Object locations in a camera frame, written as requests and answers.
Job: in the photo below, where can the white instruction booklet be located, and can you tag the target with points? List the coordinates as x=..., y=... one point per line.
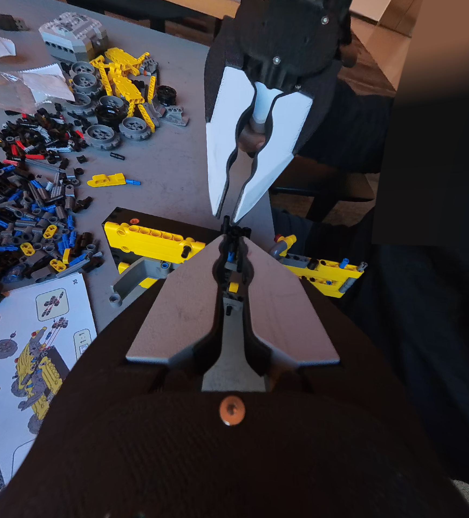
x=24, y=315

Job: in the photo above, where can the small black connector piece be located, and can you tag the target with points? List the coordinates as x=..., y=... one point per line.
x=234, y=231

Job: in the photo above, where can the pile of mixed brick parts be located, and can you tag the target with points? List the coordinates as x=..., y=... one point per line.
x=24, y=226

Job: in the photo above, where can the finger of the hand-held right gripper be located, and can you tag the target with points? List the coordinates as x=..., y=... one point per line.
x=287, y=129
x=222, y=121

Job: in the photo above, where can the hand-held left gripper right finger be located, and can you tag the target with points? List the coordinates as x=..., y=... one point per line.
x=291, y=323

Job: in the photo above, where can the brown wooden stool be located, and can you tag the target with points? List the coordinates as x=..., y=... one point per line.
x=339, y=182

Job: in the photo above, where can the grey battery hub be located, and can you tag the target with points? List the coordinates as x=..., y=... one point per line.
x=68, y=36

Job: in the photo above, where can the person's dark clothed body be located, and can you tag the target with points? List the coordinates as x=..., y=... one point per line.
x=400, y=344

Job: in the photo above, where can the pile of black red pins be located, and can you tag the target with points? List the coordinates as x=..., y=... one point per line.
x=48, y=129

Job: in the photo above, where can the person's right hand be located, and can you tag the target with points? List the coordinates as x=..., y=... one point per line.
x=254, y=139

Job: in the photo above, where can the yellow panel piece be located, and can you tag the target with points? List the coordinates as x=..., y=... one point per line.
x=109, y=179

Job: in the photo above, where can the person's right forearm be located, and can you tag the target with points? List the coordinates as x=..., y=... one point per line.
x=348, y=121

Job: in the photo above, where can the grey desk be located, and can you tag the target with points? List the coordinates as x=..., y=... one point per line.
x=169, y=170

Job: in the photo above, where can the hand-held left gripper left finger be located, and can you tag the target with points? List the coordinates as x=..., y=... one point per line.
x=169, y=323

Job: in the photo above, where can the yellow black toy vehicle model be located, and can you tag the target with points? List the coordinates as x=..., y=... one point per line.
x=153, y=238

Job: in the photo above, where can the dark brick motor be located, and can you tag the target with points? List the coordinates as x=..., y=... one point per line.
x=6, y=22

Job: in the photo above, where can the pile of yellow beams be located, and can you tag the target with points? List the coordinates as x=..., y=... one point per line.
x=127, y=87

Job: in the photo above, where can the group of grey toothed wheels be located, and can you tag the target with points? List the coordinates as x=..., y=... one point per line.
x=101, y=135

